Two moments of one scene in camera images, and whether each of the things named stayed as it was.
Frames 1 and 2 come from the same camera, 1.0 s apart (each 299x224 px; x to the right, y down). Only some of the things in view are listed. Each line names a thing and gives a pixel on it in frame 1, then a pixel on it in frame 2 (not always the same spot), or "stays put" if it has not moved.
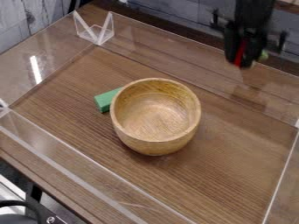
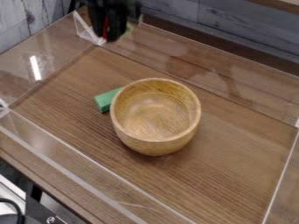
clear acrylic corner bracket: (95, 33) stays put
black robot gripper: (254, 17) -> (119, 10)
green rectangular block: (103, 100) stays put
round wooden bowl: (154, 115) stays put
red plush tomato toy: (239, 52) -> (106, 26)
